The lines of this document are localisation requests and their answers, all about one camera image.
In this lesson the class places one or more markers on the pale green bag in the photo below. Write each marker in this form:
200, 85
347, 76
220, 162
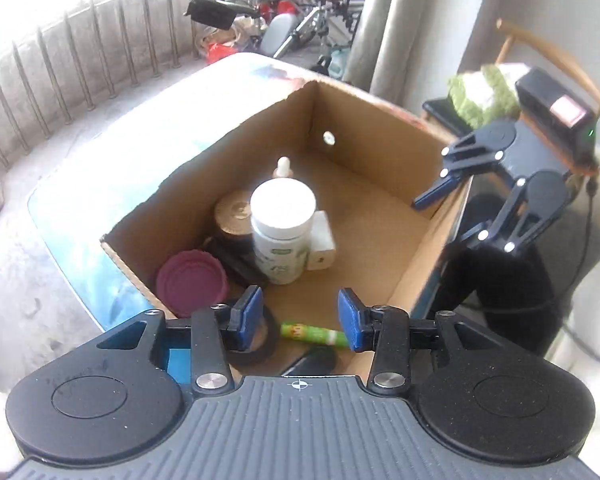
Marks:
336, 62

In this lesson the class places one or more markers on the white fabric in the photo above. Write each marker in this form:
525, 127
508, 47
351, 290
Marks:
597, 285

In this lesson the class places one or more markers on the white pill bottle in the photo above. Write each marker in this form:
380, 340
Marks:
282, 225

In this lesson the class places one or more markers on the green tube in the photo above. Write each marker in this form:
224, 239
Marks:
310, 334

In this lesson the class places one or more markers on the black wheelchair leg rest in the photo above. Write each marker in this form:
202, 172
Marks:
210, 10

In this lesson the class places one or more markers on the gold lid jar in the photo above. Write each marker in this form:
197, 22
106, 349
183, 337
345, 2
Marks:
235, 212

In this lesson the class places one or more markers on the white bag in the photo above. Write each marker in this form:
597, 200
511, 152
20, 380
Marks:
225, 35

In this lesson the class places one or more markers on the grey curtain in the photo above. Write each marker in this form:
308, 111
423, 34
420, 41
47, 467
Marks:
380, 25

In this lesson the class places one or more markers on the grey seat pad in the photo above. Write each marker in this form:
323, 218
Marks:
280, 35

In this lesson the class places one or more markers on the wheelchair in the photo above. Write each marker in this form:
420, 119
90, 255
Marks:
320, 10

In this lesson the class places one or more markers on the purple round lid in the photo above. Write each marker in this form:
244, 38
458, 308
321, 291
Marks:
192, 282

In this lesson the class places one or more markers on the brown cardboard box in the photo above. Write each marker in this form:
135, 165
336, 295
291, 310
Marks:
375, 220

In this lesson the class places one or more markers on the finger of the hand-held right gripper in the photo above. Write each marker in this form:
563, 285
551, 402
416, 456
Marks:
507, 225
430, 195

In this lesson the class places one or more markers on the white charger plug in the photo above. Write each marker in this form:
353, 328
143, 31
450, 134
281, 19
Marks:
322, 240

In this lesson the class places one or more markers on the red fuzzy thing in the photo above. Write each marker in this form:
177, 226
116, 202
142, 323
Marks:
220, 52

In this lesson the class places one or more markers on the metal balcony railing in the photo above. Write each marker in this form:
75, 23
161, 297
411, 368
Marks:
102, 49

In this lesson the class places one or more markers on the small dropper bottle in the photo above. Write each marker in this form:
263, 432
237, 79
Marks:
282, 167

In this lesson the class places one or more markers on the wooden chair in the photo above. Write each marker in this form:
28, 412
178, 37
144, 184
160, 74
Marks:
555, 55

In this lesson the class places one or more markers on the black tape roll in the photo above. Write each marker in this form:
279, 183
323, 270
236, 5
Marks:
267, 345

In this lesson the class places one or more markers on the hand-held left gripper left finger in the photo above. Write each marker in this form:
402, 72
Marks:
247, 317

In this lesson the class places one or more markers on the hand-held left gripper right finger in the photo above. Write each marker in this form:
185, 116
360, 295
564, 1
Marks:
350, 320

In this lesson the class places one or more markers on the green white knit cloth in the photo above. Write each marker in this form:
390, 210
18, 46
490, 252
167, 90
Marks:
485, 92

